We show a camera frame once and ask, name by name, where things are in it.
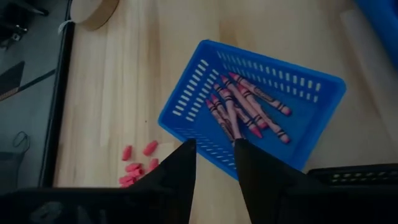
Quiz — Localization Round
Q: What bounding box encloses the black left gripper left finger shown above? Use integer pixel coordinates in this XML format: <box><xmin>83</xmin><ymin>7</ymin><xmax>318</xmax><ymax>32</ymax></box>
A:
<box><xmin>130</xmin><ymin>139</ymin><xmax>197</xmax><ymax>224</ymax></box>

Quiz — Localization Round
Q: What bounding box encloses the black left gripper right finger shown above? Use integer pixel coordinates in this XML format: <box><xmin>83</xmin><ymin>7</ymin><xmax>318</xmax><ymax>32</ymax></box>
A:
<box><xmin>233</xmin><ymin>139</ymin><xmax>315</xmax><ymax>224</ymax></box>

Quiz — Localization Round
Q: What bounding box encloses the blue plastic slotted basket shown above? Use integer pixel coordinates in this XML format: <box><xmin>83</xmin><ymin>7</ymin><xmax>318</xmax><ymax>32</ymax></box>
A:
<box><xmin>354</xmin><ymin>0</ymin><xmax>398</xmax><ymax>70</ymax></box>
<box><xmin>157</xmin><ymin>39</ymin><xmax>348</xmax><ymax>181</ymax></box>

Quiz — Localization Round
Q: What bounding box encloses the black plastic slotted basket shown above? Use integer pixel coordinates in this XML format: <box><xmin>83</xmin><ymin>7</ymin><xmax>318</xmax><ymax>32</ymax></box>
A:
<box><xmin>306</xmin><ymin>163</ymin><xmax>398</xmax><ymax>188</ymax></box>

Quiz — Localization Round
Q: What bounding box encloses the round wooden lamp base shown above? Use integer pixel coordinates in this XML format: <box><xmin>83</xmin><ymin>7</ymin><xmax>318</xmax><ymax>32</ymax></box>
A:
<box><xmin>70</xmin><ymin>0</ymin><xmax>121</xmax><ymax>31</ymax></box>

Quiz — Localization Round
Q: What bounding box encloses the black aluminium table frame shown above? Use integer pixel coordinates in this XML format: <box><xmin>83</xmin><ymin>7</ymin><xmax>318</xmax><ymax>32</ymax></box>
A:
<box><xmin>39</xmin><ymin>21</ymin><xmax>76</xmax><ymax>188</ymax></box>

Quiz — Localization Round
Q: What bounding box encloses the coiled black cable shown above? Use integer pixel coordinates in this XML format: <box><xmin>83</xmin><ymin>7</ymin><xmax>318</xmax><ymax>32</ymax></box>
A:
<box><xmin>12</xmin><ymin>130</ymin><xmax>31</xmax><ymax>153</ymax></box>

